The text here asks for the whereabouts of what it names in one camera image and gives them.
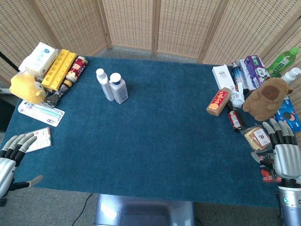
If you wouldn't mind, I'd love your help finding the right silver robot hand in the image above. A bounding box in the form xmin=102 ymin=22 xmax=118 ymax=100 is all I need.
xmin=251 ymin=118 xmax=301 ymax=181

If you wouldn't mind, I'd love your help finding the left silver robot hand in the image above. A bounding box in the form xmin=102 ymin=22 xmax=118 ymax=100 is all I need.
xmin=0 ymin=132 xmax=44 ymax=198

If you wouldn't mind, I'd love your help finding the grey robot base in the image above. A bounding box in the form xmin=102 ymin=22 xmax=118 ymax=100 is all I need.
xmin=93 ymin=194 xmax=196 ymax=226

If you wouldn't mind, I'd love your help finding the green drink bottle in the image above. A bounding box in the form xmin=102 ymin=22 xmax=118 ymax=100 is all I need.
xmin=266 ymin=47 xmax=301 ymax=78

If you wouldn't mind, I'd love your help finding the tall white bottle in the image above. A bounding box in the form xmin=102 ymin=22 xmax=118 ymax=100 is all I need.
xmin=95 ymin=68 xmax=115 ymax=102

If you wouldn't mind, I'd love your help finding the wide white bottle blue label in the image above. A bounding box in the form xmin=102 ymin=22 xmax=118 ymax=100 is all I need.
xmin=109 ymin=73 xmax=129 ymax=105

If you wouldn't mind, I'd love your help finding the red black snack packet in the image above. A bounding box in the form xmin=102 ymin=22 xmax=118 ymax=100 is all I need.
xmin=257 ymin=152 xmax=282 ymax=183

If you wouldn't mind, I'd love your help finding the wrapped cake pack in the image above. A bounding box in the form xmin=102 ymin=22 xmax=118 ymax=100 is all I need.
xmin=243 ymin=125 xmax=273 ymax=151

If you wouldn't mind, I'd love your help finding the pink white card pack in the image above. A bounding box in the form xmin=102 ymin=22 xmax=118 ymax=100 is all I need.
xmin=25 ymin=127 xmax=53 ymax=153

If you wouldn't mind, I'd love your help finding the blue cookie box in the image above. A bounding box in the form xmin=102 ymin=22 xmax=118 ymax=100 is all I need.
xmin=274 ymin=95 xmax=301 ymax=132

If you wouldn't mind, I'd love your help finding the toothbrush blister pack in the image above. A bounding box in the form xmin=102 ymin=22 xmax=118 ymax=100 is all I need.
xmin=17 ymin=99 xmax=65 ymax=128

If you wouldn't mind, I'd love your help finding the dark soda can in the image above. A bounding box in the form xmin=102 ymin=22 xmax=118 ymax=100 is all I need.
xmin=227 ymin=107 xmax=246 ymax=133

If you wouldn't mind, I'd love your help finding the brown capybara plush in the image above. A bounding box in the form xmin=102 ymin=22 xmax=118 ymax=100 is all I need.
xmin=242 ymin=77 xmax=294 ymax=121

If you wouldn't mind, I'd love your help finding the crumpled white wrapper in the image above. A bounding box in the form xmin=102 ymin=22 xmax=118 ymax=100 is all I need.
xmin=228 ymin=82 xmax=246 ymax=109

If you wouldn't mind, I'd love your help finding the yellow plush toy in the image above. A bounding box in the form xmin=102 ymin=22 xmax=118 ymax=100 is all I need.
xmin=9 ymin=73 xmax=46 ymax=105

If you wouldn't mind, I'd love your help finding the brown red snack box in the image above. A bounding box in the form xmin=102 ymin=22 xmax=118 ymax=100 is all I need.
xmin=206 ymin=87 xmax=232 ymax=116

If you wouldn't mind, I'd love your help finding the purple tissue pack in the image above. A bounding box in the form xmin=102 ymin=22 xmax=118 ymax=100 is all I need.
xmin=238 ymin=55 xmax=271 ymax=91

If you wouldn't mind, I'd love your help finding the white rectangular carton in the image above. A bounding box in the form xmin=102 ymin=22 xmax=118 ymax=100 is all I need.
xmin=212 ymin=64 xmax=236 ymax=91

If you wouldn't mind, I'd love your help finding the yellow perforated box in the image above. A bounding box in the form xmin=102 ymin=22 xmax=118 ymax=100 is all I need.
xmin=41 ymin=48 xmax=78 ymax=93

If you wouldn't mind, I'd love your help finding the white tissue pack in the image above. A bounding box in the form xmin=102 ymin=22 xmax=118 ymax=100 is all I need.
xmin=19 ymin=41 xmax=59 ymax=77

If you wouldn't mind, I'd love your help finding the red snack can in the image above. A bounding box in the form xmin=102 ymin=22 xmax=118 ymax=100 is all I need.
xmin=63 ymin=56 xmax=88 ymax=88

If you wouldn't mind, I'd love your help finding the blue table cloth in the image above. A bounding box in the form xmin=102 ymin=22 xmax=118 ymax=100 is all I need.
xmin=3 ymin=56 xmax=285 ymax=208

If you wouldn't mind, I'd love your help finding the woven bamboo folding screen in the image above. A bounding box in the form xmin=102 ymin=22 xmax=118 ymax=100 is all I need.
xmin=0 ymin=0 xmax=301 ymax=81

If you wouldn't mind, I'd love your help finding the black cable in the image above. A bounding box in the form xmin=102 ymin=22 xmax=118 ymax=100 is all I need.
xmin=70 ymin=193 xmax=93 ymax=226

